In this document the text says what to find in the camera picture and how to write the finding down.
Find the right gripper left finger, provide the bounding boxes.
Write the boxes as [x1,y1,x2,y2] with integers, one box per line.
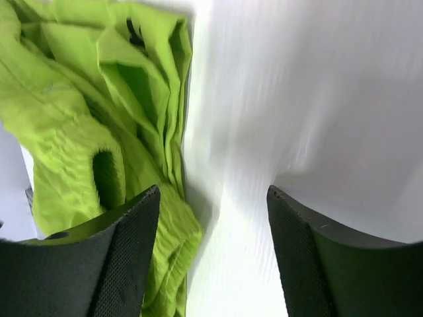
[1,186,161,316]

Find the lime green shorts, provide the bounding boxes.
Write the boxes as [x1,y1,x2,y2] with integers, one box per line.
[1,1,203,316]

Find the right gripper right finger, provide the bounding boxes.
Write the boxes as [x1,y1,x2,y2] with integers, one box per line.
[266,186,422,316]

